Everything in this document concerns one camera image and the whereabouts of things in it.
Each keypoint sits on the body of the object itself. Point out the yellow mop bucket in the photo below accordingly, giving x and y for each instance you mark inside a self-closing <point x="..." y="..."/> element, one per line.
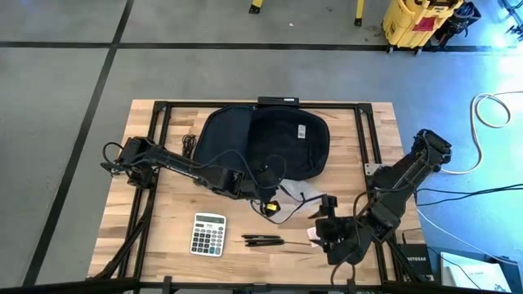
<point x="408" y="24"/>

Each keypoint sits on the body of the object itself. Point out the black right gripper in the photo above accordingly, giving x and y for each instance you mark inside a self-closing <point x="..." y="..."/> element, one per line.
<point x="345" y="241"/>

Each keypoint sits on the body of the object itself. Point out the black pen white print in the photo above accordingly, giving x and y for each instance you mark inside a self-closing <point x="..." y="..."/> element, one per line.
<point x="261" y="236"/>
<point x="265" y="243"/>

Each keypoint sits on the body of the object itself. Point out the black aluminium table frame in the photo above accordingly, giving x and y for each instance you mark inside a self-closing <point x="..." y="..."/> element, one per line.
<point x="192" y="105"/>

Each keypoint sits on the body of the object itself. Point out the black Netgear network switch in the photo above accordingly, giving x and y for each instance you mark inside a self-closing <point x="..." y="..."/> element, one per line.
<point x="414" y="261"/>

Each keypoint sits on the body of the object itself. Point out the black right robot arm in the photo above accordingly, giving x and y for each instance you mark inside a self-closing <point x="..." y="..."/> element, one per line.
<point x="408" y="171"/>

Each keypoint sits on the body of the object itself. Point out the yellow stepladder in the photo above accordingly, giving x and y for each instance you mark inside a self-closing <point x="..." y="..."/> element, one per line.
<point x="359" y="10"/>

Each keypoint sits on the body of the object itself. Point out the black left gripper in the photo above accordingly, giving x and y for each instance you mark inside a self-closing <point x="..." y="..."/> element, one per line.
<point x="265" y="181"/>

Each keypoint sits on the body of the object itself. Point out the white mesh zip pouch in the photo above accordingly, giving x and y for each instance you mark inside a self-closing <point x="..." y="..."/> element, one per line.
<point x="298" y="190"/>

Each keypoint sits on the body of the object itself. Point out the pink white playing cards box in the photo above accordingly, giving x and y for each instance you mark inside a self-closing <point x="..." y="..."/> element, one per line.
<point x="314" y="237"/>

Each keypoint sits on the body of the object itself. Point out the grey desktop calculator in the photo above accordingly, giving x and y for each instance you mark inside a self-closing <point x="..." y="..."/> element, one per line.
<point x="208" y="234"/>

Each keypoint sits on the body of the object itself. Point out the black tool bag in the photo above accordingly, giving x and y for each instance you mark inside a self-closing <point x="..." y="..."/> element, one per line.
<point x="461" y="18"/>

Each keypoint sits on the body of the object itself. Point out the navy blue backpack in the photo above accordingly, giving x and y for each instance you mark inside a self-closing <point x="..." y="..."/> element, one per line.
<point x="286" y="143"/>

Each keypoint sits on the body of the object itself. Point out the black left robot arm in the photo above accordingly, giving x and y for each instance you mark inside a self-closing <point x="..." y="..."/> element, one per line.
<point x="180" y="165"/>

